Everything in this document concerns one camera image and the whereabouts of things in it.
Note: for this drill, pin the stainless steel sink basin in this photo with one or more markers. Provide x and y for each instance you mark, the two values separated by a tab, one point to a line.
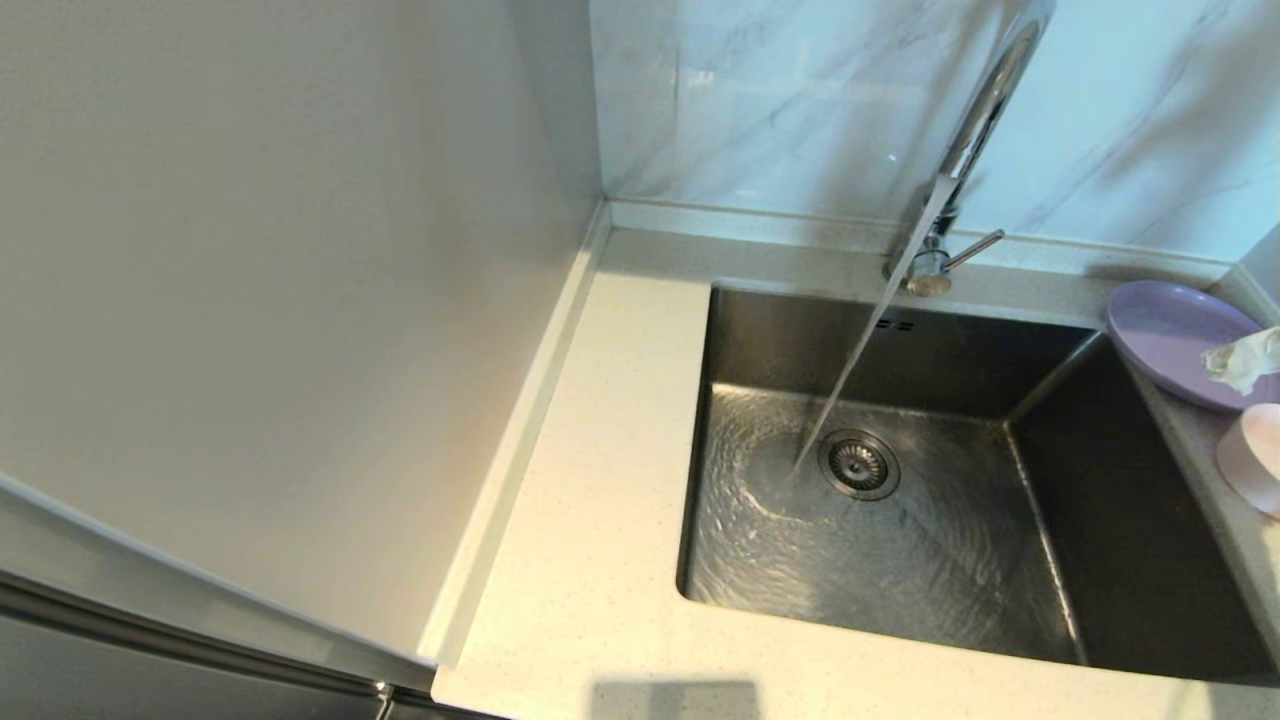
900	570

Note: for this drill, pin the running tap water stream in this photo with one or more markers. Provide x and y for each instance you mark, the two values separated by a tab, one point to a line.
880	310

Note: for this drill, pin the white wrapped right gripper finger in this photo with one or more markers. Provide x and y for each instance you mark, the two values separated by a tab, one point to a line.
1258	375
1245	352

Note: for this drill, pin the purple plate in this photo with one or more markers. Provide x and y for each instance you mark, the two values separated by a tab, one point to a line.
1170	340

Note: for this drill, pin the round metal drain strainer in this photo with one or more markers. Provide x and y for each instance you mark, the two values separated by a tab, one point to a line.
859	465

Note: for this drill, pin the white tall cabinet side panel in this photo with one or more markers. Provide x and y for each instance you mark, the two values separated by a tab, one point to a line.
300	300

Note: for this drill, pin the pale pink cup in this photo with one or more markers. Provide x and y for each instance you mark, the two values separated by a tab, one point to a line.
1255	460

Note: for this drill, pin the chrome gooseneck faucet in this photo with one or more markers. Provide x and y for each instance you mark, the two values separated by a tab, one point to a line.
985	110

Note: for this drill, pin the stainless steel appliance front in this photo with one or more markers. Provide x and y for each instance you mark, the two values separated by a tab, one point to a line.
150	680

